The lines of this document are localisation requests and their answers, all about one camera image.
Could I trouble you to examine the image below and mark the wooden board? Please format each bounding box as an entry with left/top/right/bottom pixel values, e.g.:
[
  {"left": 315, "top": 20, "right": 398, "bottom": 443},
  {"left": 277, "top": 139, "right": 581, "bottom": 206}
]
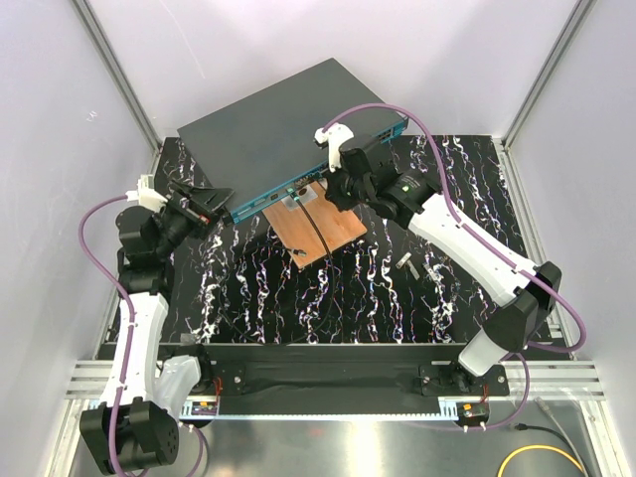
[{"left": 262, "top": 181, "right": 367, "bottom": 270}]

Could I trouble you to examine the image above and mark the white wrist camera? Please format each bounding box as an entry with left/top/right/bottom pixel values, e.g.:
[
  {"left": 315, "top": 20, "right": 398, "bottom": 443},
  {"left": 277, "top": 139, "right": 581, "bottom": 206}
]
[
  {"left": 314, "top": 122, "right": 354, "bottom": 173},
  {"left": 125, "top": 174, "right": 168, "bottom": 213}
]

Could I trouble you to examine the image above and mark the silver SFP module plug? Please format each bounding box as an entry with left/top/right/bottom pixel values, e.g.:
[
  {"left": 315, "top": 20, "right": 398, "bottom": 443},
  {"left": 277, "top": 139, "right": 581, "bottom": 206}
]
[
  {"left": 422, "top": 262, "right": 442, "bottom": 282},
  {"left": 396, "top": 252, "right": 420, "bottom": 280}
]

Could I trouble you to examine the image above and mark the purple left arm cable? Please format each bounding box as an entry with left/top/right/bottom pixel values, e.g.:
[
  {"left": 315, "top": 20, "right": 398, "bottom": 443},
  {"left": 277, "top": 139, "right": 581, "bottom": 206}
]
[{"left": 79, "top": 194, "right": 208, "bottom": 476}]

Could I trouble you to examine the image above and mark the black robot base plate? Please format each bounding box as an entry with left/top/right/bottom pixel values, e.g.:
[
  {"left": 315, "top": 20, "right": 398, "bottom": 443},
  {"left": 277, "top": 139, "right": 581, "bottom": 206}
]
[{"left": 192, "top": 344, "right": 510, "bottom": 412}]

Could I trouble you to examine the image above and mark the white slotted cable duct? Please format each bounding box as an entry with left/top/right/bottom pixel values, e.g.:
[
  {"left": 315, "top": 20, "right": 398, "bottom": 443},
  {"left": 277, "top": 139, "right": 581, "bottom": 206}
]
[{"left": 179, "top": 398, "right": 459, "bottom": 422}]

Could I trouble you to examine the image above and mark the grey cable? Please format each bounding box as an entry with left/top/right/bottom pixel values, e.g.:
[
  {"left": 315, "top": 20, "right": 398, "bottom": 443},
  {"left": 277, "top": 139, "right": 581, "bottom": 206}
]
[{"left": 539, "top": 397, "right": 597, "bottom": 477}]

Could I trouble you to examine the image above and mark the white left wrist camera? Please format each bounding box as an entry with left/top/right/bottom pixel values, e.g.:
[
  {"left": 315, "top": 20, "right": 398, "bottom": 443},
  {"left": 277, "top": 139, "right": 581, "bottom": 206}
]
[{"left": 125, "top": 174, "right": 168, "bottom": 213}]

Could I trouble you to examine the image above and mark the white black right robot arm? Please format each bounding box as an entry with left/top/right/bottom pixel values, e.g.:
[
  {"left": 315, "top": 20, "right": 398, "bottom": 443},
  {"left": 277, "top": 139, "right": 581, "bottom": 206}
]
[{"left": 314, "top": 124, "right": 561, "bottom": 395}]

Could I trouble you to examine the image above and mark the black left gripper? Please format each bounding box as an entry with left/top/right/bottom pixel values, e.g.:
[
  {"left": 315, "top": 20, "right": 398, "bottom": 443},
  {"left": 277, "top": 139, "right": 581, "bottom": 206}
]
[{"left": 154, "top": 179, "right": 234, "bottom": 258}]

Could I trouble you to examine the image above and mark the dark grey network switch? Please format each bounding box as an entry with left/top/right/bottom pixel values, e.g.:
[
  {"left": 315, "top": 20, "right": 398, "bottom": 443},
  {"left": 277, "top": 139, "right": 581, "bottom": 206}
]
[{"left": 178, "top": 59, "right": 407, "bottom": 224}]

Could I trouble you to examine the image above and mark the yellow cable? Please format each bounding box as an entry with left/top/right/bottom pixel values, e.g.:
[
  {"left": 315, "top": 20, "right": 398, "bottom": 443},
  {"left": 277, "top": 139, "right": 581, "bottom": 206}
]
[{"left": 498, "top": 445, "right": 587, "bottom": 477}]

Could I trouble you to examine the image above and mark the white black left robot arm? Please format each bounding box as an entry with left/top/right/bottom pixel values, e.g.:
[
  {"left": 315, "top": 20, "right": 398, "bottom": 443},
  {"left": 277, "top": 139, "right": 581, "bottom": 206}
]
[{"left": 78, "top": 175, "right": 234, "bottom": 476}]

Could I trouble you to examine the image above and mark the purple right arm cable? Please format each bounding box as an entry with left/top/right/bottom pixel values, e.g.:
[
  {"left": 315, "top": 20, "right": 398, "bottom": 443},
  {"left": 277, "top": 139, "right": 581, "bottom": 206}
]
[{"left": 320, "top": 102, "right": 587, "bottom": 433}]

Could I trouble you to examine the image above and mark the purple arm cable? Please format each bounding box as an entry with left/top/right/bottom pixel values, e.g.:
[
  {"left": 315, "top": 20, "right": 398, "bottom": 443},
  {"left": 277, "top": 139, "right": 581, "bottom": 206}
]
[
  {"left": 79, "top": 194, "right": 208, "bottom": 476},
  {"left": 320, "top": 102, "right": 587, "bottom": 433}
]

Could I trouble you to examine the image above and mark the black power cable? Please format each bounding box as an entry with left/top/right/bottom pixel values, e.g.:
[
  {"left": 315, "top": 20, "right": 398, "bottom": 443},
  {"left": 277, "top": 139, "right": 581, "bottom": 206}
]
[{"left": 514, "top": 421, "right": 592, "bottom": 477}]

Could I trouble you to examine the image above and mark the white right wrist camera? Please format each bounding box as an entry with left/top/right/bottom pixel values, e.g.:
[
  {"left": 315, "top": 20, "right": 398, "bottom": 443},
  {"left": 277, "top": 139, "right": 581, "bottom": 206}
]
[{"left": 314, "top": 122, "right": 354, "bottom": 173}]

